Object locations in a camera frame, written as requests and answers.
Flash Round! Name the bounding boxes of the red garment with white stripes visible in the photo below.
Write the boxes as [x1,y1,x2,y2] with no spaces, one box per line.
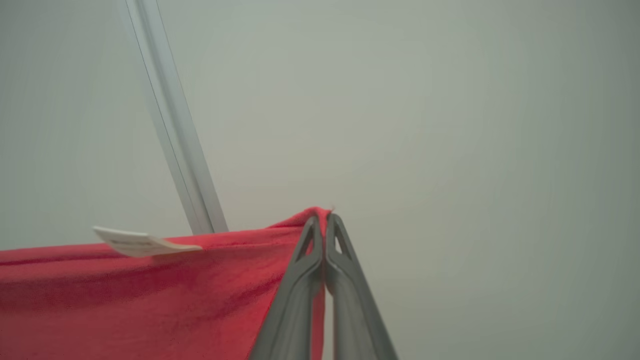
[0,206,334,360]

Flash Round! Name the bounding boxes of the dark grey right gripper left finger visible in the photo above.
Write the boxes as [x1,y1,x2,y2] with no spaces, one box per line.
[248,215,324,360]

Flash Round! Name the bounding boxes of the aluminium partition post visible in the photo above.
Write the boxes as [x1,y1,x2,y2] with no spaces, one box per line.
[117,0,229,236]

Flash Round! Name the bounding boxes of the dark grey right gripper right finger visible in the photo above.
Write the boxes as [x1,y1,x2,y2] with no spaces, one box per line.
[325,213,399,360]

